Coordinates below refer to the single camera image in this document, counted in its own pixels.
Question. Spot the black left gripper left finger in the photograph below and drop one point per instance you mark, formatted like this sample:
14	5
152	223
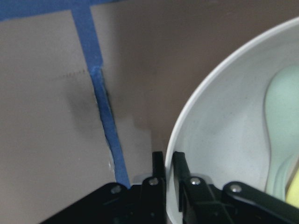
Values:
158	169

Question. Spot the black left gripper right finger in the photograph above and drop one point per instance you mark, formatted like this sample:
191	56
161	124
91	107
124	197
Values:
181	174

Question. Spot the white round plate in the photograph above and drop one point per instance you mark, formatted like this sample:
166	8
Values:
221	129

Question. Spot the yellow plastic fork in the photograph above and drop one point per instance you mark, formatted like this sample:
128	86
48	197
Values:
292	188

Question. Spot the pale green plastic spoon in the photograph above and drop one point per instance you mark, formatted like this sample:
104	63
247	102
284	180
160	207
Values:
281	109

